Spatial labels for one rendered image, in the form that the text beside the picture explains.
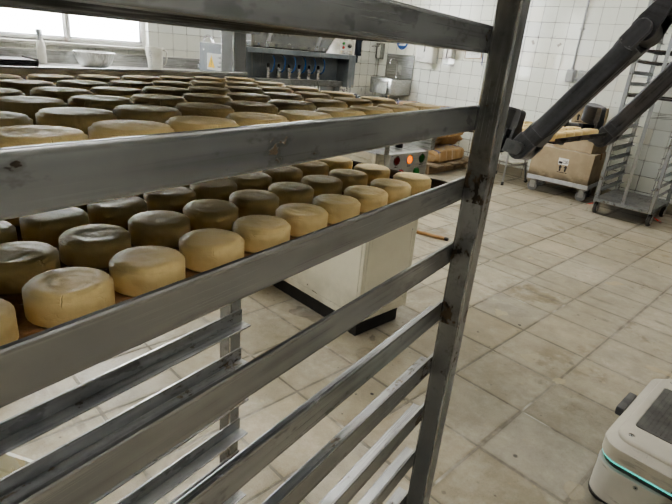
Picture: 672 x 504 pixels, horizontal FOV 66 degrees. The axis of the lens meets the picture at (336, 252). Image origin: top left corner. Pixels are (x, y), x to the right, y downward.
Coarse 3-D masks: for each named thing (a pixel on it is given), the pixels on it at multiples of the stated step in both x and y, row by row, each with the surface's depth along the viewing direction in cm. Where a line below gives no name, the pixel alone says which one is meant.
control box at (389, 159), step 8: (400, 152) 208; (408, 152) 209; (416, 152) 212; (424, 152) 215; (384, 160) 204; (392, 160) 203; (400, 160) 206; (416, 160) 213; (424, 160) 217; (392, 168) 204; (400, 168) 208; (408, 168) 211; (424, 168) 219
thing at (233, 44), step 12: (228, 36) 83; (240, 36) 84; (228, 48) 84; (240, 48) 85; (228, 60) 85; (240, 60) 85; (240, 300) 103; (228, 312) 101; (228, 348) 104; (228, 420) 111; (228, 456) 114
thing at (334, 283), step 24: (384, 240) 221; (408, 240) 233; (336, 264) 230; (360, 264) 219; (384, 264) 227; (408, 264) 240; (288, 288) 266; (312, 288) 246; (336, 288) 233; (360, 288) 222; (384, 312) 240
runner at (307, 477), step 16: (416, 368) 73; (400, 384) 69; (416, 384) 74; (384, 400) 66; (400, 400) 70; (368, 416) 62; (384, 416) 67; (352, 432) 60; (368, 432) 64; (336, 448) 57; (352, 448) 61; (304, 464) 58; (320, 464) 55; (336, 464) 58; (288, 480) 56; (304, 480) 53; (320, 480) 56; (272, 496) 54; (288, 496) 51; (304, 496) 54
